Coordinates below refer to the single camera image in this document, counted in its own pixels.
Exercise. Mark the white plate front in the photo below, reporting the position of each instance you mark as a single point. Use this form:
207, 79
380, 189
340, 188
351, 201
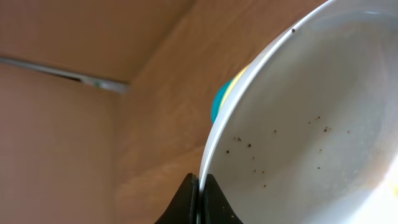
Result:
308, 134

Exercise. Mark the teal plastic tray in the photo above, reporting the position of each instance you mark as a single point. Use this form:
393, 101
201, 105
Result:
217, 100

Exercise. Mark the yellow plate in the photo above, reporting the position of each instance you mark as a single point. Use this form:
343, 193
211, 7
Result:
234, 81

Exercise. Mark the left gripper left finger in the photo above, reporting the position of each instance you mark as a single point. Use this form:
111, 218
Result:
183, 207

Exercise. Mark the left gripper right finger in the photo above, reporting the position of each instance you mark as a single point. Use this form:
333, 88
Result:
215, 207

